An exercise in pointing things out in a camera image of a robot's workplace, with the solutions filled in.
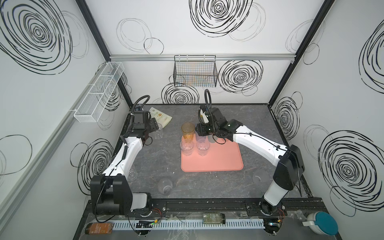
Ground amber plastic cup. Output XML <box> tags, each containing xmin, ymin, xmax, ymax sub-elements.
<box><xmin>181</xmin><ymin>122</ymin><xmax>195</xmax><ymax>142</ymax></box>

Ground clear faceted glass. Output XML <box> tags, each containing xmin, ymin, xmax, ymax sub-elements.
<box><xmin>180</xmin><ymin>139</ymin><xmax>195</xmax><ymax>156</ymax></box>

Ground pink plastic tray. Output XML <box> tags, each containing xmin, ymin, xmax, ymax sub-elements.
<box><xmin>181</xmin><ymin>138</ymin><xmax>244</xmax><ymax>172</ymax></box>

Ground small clear glass front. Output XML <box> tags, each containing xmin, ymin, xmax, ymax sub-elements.
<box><xmin>127</xmin><ymin>167</ymin><xmax>138</xmax><ymax>183</ymax></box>

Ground clear cup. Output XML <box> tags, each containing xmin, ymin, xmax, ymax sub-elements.
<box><xmin>158</xmin><ymin>178</ymin><xmax>173</xmax><ymax>196</ymax></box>

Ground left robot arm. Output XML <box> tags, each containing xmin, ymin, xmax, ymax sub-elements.
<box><xmin>91</xmin><ymin>95</ymin><xmax>159</xmax><ymax>217</ymax></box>

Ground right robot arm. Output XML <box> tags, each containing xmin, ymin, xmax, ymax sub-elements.
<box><xmin>195</xmin><ymin>89</ymin><xmax>305</xmax><ymax>216</ymax></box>

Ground white sugar refill pouch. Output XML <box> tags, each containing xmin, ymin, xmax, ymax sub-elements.
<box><xmin>149</xmin><ymin>107</ymin><xmax>172</xmax><ymax>128</ymax></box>

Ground green circuit board box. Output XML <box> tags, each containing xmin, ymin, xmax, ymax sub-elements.
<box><xmin>203</xmin><ymin>213</ymin><xmax>226</xmax><ymax>225</ymax></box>

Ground brown bottle lying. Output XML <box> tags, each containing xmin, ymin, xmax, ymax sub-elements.
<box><xmin>84</xmin><ymin>223</ymin><xmax>114</xmax><ymax>235</ymax></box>

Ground teal white kettle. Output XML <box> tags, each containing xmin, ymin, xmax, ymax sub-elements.
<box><xmin>302</xmin><ymin>212</ymin><xmax>339</xmax><ymax>236</ymax></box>

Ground clear acrylic wall shelf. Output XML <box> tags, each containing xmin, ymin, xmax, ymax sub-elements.
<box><xmin>74</xmin><ymin>62</ymin><xmax>125</xmax><ymax>123</ymax></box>

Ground black wire basket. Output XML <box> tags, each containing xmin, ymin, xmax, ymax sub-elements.
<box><xmin>173</xmin><ymin>55</ymin><xmax>219</xmax><ymax>88</ymax></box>

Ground white slotted cable duct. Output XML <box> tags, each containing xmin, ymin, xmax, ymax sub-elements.
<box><xmin>110</xmin><ymin>219</ymin><xmax>265</xmax><ymax>231</ymax></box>

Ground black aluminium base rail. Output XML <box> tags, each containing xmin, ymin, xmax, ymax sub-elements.
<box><xmin>85</xmin><ymin>197</ymin><xmax>328</xmax><ymax>215</ymax></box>

